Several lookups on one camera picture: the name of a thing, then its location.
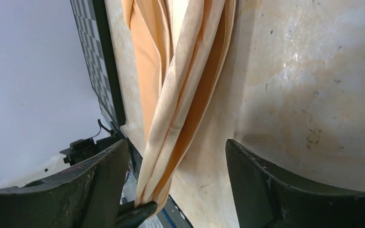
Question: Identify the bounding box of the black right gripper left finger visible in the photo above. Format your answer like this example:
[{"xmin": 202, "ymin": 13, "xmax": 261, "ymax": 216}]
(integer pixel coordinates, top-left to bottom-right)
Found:
[{"xmin": 0, "ymin": 139, "xmax": 130, "ymax": 228}]

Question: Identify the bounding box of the orange cloth napkin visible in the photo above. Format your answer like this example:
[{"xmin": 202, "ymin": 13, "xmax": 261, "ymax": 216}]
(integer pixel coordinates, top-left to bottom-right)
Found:
[{"xmin": 121, "ymin": 0, "xmax": 236, "ymax": 210}]

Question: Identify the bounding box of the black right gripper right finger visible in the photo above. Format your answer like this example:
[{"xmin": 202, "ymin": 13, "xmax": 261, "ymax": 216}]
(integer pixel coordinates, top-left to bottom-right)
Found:
[{"xmin": 225, "ymin": 139, "xmax": 365, "ymax": 228}]

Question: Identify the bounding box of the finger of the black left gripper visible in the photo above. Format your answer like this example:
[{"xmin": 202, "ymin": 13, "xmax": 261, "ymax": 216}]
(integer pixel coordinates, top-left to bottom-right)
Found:
[{"xmin": 115, "ymin": 201, "xmax": 158, "ymax": 228}]

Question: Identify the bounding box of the black white checkerboard mat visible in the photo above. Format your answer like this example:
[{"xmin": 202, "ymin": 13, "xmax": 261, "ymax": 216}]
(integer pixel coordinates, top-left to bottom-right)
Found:
[{"xmin": 70, "ymin": 0, "xmax": 126, "ymax": 129}]

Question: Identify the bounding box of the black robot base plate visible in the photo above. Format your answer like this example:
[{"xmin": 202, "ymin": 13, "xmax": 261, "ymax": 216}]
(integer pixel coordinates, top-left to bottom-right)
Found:
[{"xmin": 119, "ymin": 135, "xmax": 196, "ymax": 228}]

